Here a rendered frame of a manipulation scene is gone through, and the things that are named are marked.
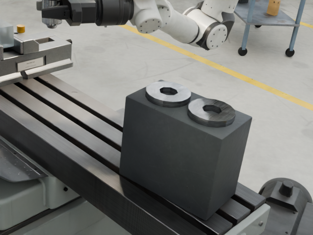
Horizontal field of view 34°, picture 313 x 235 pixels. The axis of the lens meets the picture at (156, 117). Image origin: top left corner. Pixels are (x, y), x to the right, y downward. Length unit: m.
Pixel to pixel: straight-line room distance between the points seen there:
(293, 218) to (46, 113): 0.87
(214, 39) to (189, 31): 0.08
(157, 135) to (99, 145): 0.24
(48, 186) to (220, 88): 2.78
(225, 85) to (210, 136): 3.04
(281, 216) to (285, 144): 1.64
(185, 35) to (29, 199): 0.60
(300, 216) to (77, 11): 1.01
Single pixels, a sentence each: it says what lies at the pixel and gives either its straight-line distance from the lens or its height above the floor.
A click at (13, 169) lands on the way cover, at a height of 0.93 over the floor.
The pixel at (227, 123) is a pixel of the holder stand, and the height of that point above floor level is 1.18.
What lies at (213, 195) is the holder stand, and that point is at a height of 1.04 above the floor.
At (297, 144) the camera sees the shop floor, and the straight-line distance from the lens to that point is 3.35.
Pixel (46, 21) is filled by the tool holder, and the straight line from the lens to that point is 1.22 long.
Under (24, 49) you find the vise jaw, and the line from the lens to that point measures 1.44.
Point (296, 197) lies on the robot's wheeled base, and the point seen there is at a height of 0.61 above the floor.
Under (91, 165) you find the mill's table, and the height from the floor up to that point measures 0.98.
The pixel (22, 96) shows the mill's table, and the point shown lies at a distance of 1.37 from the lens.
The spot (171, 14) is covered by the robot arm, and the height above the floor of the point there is 1.22.
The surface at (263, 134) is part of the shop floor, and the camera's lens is 3.36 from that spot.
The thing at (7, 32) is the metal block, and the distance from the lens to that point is 1.43.
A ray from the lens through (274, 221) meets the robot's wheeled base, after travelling 1.69.
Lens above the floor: 1.62
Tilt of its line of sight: 29 degrees down
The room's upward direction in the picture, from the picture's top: 7 degrees clockwise
